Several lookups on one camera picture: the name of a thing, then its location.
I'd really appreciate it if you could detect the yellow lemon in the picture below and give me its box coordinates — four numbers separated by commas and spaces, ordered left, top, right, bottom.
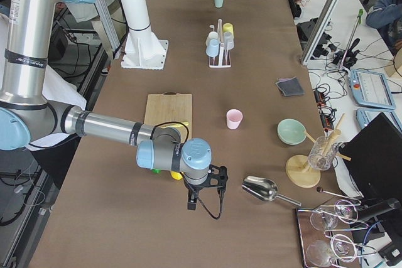
170, 171, 183, 180

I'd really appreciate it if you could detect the pink cup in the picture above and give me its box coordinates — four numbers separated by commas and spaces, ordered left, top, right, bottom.
226, 109, 243, 130

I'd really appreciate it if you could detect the wine glass rack tray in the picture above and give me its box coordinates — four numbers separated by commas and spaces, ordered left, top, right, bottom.
296, 199, 377, 267

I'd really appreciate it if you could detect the yellow plastic knife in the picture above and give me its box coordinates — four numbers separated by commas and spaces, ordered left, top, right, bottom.
171, 121, 189, 127

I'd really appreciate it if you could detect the blue teach pendant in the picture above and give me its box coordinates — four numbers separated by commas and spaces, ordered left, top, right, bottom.
349, 70, 396, 109

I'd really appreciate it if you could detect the aluminium frame post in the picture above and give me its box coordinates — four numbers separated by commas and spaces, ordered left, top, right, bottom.
300, 0, 339, 66

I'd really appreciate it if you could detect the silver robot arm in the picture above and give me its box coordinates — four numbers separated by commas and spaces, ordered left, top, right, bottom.
1, 0, 228, 210

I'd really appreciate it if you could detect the blue cup on holder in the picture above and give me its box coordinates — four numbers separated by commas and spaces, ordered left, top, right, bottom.
205, 39, 220, 58

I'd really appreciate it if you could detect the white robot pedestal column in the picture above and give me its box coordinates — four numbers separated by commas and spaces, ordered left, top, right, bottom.
120, 0, 168, 70

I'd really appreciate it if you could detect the yellow cup on holder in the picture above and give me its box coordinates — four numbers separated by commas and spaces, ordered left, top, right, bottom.
222, 23, 234, 35

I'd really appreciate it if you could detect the metal scoop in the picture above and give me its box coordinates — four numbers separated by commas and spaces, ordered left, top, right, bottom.
242, 176, 302, 207

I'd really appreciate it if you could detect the clear glass mug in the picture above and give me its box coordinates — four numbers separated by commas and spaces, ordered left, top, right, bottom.
308, 136, 339, 171

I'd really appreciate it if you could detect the wooden mug tree stand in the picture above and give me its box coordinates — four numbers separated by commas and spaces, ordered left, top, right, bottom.
285, 114, 351, 188

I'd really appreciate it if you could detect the grey cup on holder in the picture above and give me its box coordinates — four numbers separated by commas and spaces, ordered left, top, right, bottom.
223, 31, 234, 50

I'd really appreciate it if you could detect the white wire cup holder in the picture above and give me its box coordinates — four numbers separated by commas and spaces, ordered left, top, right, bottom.
208, 19, 232, 68

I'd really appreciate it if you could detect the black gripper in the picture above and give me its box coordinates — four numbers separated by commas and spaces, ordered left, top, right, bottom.
183, 164, 227, 210

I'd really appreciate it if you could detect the green bowl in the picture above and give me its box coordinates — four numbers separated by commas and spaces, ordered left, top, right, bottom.
277, 119, 307, 146

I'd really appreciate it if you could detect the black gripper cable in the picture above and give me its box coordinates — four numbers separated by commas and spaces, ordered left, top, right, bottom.
188, 183, 225, 220

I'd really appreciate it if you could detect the white cup on holder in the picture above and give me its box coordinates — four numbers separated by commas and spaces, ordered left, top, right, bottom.
205, 31, 219, 46

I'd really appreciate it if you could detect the wooden cutting board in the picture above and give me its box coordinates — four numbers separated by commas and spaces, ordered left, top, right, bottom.
144, 93, 193, 142

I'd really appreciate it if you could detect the grey folded cloth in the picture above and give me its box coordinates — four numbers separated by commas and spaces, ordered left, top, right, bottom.
275, 77, 305, 97

